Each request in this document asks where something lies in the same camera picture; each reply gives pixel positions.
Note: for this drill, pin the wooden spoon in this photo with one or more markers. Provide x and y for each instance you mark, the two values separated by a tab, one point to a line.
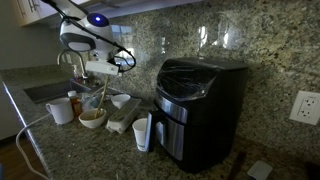
103	95

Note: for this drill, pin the empty white bowl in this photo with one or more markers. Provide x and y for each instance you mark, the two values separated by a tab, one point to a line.
120	100

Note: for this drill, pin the cream bowl with brown contents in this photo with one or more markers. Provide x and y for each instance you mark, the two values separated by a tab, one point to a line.
88	122

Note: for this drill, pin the egg carton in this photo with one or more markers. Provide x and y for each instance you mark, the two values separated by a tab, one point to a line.
124	115

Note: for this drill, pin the white paper cup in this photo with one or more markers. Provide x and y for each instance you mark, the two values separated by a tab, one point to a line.
140	133

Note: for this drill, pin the crumpled grey cloth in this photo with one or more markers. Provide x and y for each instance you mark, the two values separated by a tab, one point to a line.
87	100

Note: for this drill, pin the curved metal faucet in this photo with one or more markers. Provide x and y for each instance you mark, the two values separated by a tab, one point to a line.
81	61

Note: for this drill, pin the clear soap dispenser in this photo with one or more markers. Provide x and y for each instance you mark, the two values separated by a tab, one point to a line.
76	74

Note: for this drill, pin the amber bottle with white cap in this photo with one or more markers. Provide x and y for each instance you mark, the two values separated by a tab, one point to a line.
74	101

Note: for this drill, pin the white ceramic mug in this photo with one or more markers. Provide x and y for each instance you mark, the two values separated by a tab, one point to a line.
62	111

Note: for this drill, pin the dark kitchen sink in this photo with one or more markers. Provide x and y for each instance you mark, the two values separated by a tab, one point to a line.
50	93

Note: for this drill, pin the bare white wall outlet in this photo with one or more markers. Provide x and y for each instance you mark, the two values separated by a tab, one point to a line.
306	107

